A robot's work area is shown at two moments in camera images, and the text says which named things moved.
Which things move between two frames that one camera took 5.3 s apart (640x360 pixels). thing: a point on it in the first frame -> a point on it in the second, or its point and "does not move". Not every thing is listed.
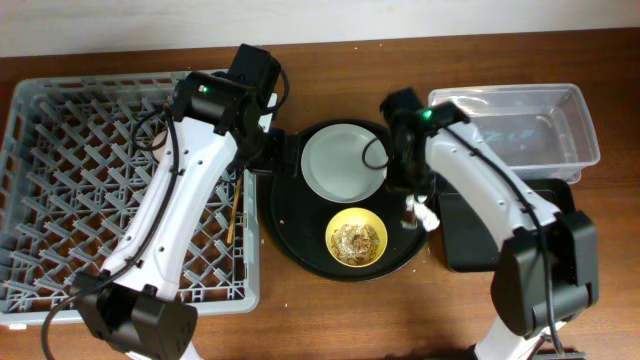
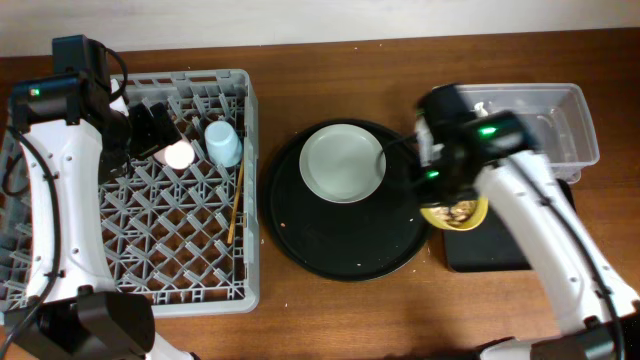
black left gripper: [279, 154] -> [151, 130]
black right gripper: [409, 182] -> [445, 198]
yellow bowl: [356, 237] -> [459, 216]
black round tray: [296, 218] does not move
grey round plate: [333, 166] does not move
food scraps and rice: [354, 244] -> [457, 213]
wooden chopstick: [233, 215] does not move
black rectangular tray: [471, 245] does not move
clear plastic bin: [543, 132] does not move
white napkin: [427, 218] -> [478, 107]
